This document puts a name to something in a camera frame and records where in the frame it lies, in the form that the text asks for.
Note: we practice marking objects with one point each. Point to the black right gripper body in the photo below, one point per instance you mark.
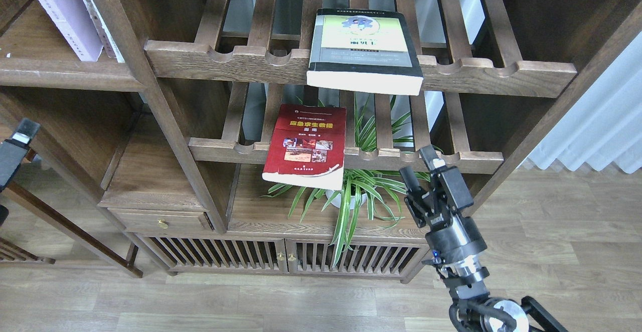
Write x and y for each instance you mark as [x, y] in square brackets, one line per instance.
[453, 239]

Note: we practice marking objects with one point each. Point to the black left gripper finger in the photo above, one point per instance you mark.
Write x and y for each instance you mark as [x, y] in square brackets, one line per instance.
[15, 148]

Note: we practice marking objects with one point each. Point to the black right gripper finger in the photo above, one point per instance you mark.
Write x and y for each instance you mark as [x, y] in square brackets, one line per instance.
[411, 182]
[446, 181]

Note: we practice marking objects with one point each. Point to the yellow and black book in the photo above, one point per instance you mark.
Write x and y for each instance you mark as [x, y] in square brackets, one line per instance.
[364, 51]

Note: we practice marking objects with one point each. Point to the white and purple book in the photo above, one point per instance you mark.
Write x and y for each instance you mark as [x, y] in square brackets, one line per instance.
[73, 21]

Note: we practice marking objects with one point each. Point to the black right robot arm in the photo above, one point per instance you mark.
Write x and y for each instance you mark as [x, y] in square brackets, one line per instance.
[473, 309]

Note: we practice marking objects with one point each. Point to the white book upright on shelf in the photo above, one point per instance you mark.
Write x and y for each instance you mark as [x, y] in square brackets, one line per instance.
[109, 45]

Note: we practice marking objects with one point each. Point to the green spider plant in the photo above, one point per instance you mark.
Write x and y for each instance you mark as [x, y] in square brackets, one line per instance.
[359, 187]

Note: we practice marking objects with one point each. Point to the wooden furniture at left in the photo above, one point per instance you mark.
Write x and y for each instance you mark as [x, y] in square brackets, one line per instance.
[12, 254]

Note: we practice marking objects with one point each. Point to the red cover book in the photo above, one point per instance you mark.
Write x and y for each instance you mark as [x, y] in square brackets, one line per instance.
[307, 147]

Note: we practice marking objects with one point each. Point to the white curtain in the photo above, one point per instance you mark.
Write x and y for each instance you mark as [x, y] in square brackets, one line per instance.
[603, 128]

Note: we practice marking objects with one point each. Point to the brass drawer knob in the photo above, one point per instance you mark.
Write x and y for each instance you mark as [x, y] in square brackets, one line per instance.
[162, 224]

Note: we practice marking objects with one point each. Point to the dark wooden bookshelf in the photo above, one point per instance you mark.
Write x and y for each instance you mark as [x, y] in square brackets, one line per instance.
[179, 130]

